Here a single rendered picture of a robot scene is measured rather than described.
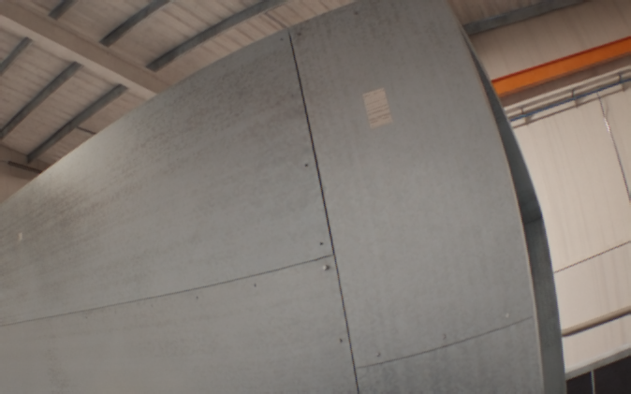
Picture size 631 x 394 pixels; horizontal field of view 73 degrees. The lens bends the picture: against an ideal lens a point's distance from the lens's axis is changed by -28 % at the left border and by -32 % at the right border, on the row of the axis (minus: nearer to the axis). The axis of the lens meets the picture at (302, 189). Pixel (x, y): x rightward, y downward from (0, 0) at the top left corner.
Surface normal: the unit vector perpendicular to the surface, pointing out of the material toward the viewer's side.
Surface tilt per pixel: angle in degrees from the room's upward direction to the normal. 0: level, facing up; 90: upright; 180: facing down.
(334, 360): 90
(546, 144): 90
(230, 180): 90
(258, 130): 90
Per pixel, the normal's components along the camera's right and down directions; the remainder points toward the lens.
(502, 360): -0.49, -0.18
